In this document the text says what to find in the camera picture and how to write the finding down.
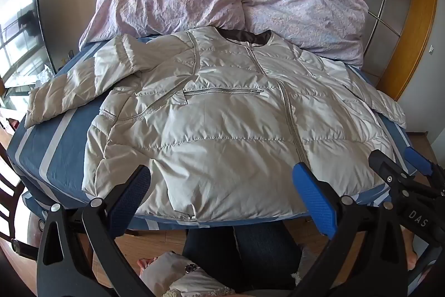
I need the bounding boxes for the person's dark jeans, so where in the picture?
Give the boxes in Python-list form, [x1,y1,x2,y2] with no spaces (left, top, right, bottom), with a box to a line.
[182,224,304,293]

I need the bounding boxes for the person's right hand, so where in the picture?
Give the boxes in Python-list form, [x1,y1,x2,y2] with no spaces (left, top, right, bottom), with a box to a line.
[400,231,423,271]

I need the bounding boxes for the person's white coat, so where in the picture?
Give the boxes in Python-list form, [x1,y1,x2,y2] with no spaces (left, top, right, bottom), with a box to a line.
[138,250,238,297]

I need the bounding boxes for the dark wooden chair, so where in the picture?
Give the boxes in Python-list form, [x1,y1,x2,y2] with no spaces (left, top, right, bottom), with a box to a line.
[0,140,46,257]

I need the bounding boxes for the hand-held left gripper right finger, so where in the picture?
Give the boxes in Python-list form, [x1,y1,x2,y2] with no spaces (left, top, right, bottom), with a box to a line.
[292,163,418,297]

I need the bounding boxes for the flat screen television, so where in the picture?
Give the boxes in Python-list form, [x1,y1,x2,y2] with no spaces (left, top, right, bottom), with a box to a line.
[0,0,57,89]

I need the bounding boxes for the light grey puffer jacket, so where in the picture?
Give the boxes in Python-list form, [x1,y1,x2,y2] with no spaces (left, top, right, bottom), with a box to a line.
[25,26,407,223]

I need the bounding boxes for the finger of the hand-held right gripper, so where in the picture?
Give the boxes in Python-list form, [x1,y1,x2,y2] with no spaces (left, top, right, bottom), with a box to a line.
[369,149,411,183]
[404,146,445,186]

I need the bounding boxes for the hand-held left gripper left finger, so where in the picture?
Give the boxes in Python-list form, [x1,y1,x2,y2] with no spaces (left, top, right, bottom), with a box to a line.
[36,165,152,297]

